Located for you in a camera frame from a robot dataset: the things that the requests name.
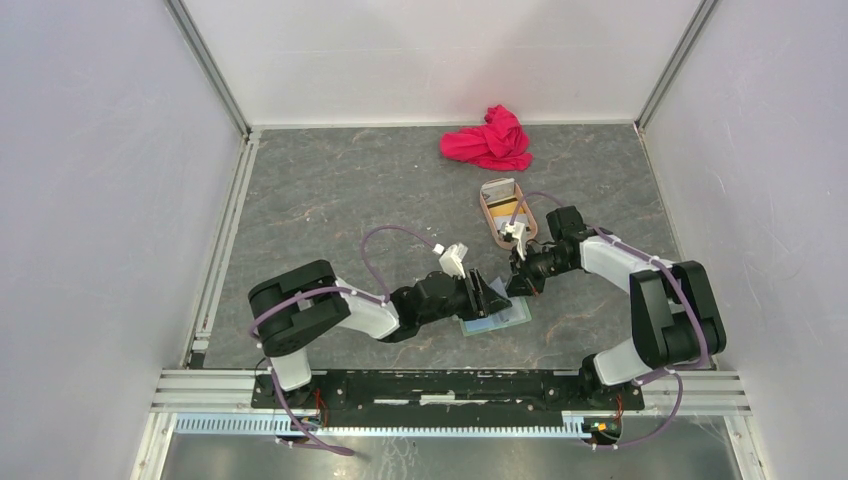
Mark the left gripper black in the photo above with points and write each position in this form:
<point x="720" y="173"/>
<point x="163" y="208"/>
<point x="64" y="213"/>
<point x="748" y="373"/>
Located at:
<point x="486" y="300"/>

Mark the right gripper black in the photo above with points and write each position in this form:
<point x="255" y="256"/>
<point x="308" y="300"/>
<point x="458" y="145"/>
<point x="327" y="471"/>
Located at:
<point x="522" y="284"/>

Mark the green card holder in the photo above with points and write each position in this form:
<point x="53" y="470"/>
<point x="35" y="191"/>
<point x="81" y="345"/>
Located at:
<point x="517" y="314"/>

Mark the yellow credit card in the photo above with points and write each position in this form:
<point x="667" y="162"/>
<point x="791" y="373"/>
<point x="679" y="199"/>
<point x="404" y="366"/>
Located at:
<point x="503" y="210"/>

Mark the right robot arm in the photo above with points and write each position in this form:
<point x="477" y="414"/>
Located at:
<point x="675" y="321"/>

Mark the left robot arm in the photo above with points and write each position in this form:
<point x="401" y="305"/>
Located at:
<point x="294" y="309"/>

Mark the printed card in tray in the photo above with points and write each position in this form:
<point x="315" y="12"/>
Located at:
<point x="497" y="190"/>

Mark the pink oval tray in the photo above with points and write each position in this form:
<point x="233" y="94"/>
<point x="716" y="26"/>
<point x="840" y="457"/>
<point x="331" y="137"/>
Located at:
<point x="524" y="215"/>

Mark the red cloth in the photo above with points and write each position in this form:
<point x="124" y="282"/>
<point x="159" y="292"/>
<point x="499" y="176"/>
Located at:
<point x="499" y="144"/>

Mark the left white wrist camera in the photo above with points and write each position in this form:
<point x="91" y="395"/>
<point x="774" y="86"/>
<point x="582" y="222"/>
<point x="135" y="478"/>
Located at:
<point x="451" y="258"/>

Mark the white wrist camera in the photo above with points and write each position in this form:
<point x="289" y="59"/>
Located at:
<point x="514" y="233"/>
<point x="451" y="258"/>

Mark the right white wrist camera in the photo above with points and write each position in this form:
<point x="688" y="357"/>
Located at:
<point x="514" y="233"/>

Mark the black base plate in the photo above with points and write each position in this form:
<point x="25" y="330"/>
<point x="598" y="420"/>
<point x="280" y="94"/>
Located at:
<point x="458" y="398"/>

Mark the white slotted cable duct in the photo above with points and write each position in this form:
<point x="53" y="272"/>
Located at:
<point x="280" y="425"/>

